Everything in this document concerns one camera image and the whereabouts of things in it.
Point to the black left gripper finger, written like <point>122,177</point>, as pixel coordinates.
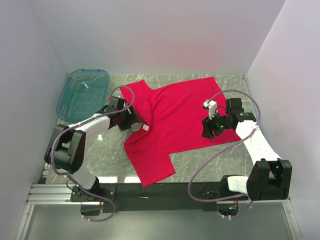
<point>134,118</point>
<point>128,125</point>

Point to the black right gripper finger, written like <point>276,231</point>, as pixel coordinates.
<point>208,134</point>
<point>206,125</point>

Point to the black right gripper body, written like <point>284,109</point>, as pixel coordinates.
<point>219,123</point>

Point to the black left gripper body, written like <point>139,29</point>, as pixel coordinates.
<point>125,116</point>

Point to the red t-shirt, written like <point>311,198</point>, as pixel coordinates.
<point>171,119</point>

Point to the teal transparent plastic bin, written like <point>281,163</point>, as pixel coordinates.
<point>83,94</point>

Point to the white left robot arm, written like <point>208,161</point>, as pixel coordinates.
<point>66,148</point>

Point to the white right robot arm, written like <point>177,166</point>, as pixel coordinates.
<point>270,177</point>

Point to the black base beam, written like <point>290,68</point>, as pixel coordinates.
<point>166,196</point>

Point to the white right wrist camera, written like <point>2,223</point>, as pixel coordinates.
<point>211,106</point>

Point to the aluminium frame rail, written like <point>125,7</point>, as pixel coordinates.
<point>52,194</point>

